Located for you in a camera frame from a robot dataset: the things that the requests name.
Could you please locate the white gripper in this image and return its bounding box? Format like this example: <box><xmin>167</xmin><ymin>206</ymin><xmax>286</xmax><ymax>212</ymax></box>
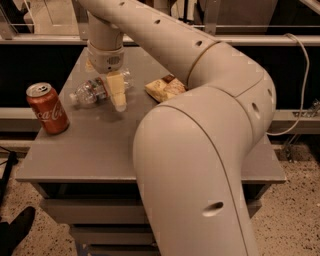
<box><xmin>85</xmin><ymin>42</ymin><xmax>127</xmax><ymax>112</ymax></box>

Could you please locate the clear plastic water bottle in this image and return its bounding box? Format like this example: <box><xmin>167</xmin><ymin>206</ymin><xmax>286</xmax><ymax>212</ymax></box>
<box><xmin>69</xmin><ymin>69</ymin><xmax>133</xmax><ymax>107</ymax></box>

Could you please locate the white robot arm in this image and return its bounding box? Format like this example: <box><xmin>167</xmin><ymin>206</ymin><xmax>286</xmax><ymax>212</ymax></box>
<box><xmin>79</xmin><ymin>0</ymin><xmax>276</xmax><ymax>256</ymax></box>

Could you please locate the yellow brown chip bag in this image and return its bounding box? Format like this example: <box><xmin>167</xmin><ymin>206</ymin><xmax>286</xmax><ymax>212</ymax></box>
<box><xmin>145</xmin><ymin>74</ymin><xmax>186</xmax><ymax>102</ymax></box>

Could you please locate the red Coca-Cola can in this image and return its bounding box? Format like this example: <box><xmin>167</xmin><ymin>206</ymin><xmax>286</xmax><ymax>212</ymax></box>
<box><xmin>26</xmin><ymin>82</ymin><xmax>69</xmax><ymax>135</ymax></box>

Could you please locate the grey drawer cabinet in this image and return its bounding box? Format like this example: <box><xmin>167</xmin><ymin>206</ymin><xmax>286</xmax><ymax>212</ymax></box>
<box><xmin>15</xmin><ymin>46</ymin><xmax>287</xmax><ymax>256</ymax></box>

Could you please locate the metal railing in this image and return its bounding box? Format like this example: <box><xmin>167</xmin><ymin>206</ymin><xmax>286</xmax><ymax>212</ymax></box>
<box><xmin>0</xmin><ymin>0</ymin><xmax>320</xmax><ymax>47</ymax></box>

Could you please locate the white cable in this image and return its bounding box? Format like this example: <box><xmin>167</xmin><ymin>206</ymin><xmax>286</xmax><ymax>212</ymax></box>
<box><xmin>265</xmin><ymin>32</ymin><xmax>311</xmax><ymax>137</ymax></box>

